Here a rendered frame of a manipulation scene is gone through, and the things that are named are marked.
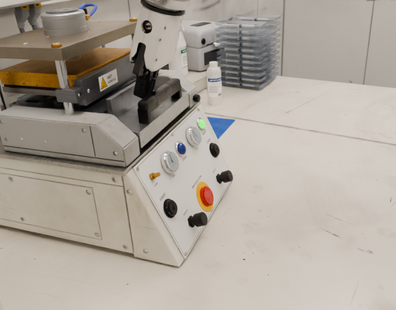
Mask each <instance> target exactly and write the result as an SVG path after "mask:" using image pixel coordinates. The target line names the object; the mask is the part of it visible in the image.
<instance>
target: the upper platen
mask: <svg viewBox="0 0 396 310"><path fill-rule="evenodd" d="M130 50H131V49H129V48H107V47H97V48H95V49H92V50H90V51H88V52H85V53H83V54H80V55H77V56H75V57H72V58H69V59H67V60H65V63H66V70H67V73H68V79H69V85H70V86H75V83H74V80H75V79H77V78H79V77H81V76H83V75H85V74H87V73H90V72H92V71H94V70H96V69H99V68H101V67H102V66H105V65H107V64H109V63H111V62H113V61H115V60H118V59H120V58H122V57H124V56H126V55H128V54H130ZM0 80H1V84H4V87H2V89H3V92H10V93H26V94H35V95H50V96H56V93H55V89H57V88H59V87H60V85H59V81H58V76H57V70H56V66H55V61H53V60H27V61H25V62H22V63H19V64H16V65H14V66H10V67H8V68H4V69H2V70H0Z"/></svg>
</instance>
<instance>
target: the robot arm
mask: <svg viewBox="0 0 396 310"><path fill-rule="evenodd" d="M140 2H141V4H142V8H141V11H140V14H139V17H138V21H137V25H136V28H135V32H134V35H133V41H132V46H131V50H130V62H131V63H135V65H134V68H133V71H132V73H133V74H136V76H137V79H136V83H135V88H134V91H133V94H134V95H135V96H137V97H140V98H142V99H143V98H144V97H146V96H147V95H149V94H150V93H151V92H153V91H154V86H155V83H156V79H154V78H157V76H158V73H159V70H160V68H162V67H163V66H165V65H167V64H168V63H170V62H171V61H172V60H173V59H174V58H175V53H176V48H177V44H178V39H179V35H180V29H181V22H182V17H183V15H184V12H185V10H187V9H188V8H189V3H190V0H141V1H140Z"/></svg>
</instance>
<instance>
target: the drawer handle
mask: <svg viewBox="0 0 396 310"><path fill-rule="evenodd" d="M170 97H172V98H181V97H182V93H181V84H180V80H179V79H178V78H172V79H171V80H169V81H167V82H166V83H165V84H163V85H162V86H160V87H159V88H158V89H156V90H155V91H153V92H151V93H150V94H149V95H147V96H146V97H144V98H143V99H141V100H140V101H139V102H138V118H139V123H142V124H149V123H151V121H152V120H151V112H152V111H153V110H155V109H156V108H157V107H158V106H160V105H161V104H163V102H165V101H166V100H168V99H169V98H170Z"/></svg>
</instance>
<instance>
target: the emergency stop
mask: <svg viewBox="0 0 396 310"><path fill-rule="evenodd" d="M200 198H201V201H202V203H203V204H204V205H205V206H211V205H212V204H213V200H214V198H213V193H212V191H211V189H210V188H209V187H207V186H204V187H202V188H201V189H200Z"/></svg>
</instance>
